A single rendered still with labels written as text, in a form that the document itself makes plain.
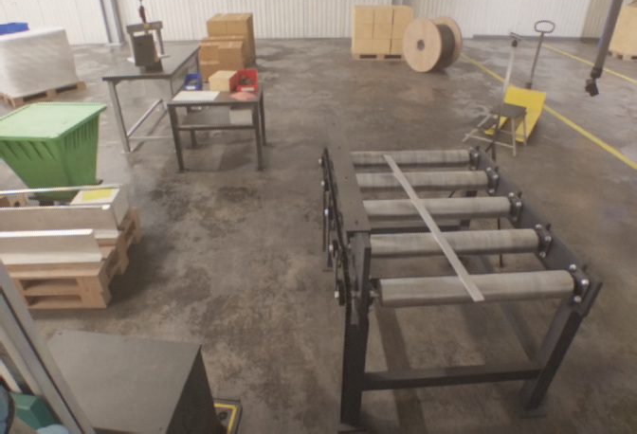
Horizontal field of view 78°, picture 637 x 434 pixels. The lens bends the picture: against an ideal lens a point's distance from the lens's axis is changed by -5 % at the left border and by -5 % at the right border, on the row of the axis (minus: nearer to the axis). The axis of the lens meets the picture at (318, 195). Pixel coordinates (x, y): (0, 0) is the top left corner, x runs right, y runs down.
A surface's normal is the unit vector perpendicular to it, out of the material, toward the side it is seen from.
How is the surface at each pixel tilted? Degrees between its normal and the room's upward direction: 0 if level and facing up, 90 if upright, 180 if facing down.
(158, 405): 0
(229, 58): 90
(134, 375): 0
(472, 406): 0
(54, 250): 90
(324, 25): 90
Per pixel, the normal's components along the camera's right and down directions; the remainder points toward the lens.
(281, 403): 0.00, -0.86
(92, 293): 0.06, 0.51
